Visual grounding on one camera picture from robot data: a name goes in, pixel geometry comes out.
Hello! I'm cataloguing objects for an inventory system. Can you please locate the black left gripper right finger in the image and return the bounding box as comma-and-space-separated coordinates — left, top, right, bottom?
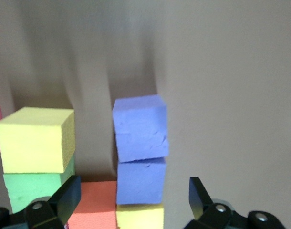
185, 177, 286, 229

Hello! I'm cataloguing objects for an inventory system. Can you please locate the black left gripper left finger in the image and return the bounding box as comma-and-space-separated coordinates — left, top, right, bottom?
0, 175, 82, 229

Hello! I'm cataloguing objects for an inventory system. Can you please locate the orange foam block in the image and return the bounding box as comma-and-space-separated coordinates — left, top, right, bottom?
66, 180, 118, 229

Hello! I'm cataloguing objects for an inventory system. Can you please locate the green foam block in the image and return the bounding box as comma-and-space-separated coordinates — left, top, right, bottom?
2, 152, 76, 214

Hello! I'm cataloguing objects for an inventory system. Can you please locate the purple foam block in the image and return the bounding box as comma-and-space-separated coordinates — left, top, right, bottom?
112, 94, 170, 164
116, 157, 167, 206

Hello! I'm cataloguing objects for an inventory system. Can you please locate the yellow foam block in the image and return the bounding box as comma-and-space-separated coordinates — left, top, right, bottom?
0, 106, 76, 174
115, 203, 165, 229

